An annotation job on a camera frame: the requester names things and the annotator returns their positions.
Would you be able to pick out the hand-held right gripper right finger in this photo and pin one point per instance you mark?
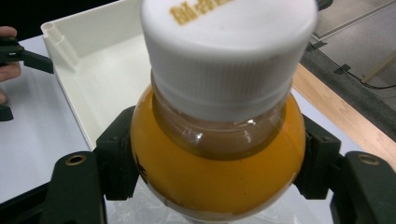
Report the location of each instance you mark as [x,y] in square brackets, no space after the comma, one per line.
[319,158]

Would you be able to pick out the translucent printed plastic bag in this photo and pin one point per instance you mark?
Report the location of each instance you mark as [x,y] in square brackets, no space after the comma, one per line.
[140,213]

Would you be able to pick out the black tape strip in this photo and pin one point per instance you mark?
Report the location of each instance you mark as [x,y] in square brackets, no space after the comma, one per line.
[342,68]
[316,46]

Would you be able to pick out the white plastic bin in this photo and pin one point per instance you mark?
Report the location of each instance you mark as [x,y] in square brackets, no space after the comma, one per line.
[102,71]

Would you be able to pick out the light floor track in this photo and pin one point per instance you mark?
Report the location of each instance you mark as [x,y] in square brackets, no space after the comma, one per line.
[358,18]

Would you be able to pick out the orange drink bottle white cap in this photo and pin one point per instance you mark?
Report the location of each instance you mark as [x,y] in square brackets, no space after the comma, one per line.
[218,174]

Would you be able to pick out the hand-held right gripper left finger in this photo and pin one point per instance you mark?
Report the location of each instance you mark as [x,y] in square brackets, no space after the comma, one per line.
[116,155]

